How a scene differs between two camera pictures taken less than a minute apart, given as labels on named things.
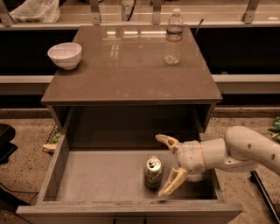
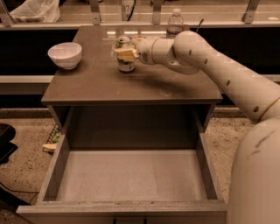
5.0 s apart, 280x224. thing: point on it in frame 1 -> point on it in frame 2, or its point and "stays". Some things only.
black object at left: (7, 134) stays
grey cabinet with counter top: (122, 93) stays
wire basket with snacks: (51, 143) stays
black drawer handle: (143, 220) stays
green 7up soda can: (153, 171) -> (124, 42)
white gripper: (191, 157) -> (144, 50)
